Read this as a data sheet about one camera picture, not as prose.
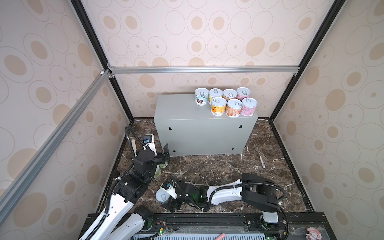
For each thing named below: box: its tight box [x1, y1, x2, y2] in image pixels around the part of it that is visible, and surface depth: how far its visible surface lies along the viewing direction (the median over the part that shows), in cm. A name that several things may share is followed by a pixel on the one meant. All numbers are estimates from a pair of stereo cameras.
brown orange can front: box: [225, 98, 243, 118], surface depth 73 cm
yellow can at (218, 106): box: [211, 97, 227, 117], surface depth 74 cm
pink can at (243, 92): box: [236, 87, 251, 102], surface depth 79 cm
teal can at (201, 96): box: [195, 87, 209, 106], surface depth 79 cm
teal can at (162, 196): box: [155, 188, 170, 204], surface depth 78 cm
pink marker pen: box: [215, 233, 226, 240], surface depth 71 cm
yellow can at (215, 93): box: [208, 88, 224, 101], surface depth 79 cm
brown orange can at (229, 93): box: [222, 88, 238, 102], surface depth 78 cm
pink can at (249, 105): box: [240, 97, 258, 117], surface depth 73 cm
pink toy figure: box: [305, 227, 323, 240], surface depth 70 cm
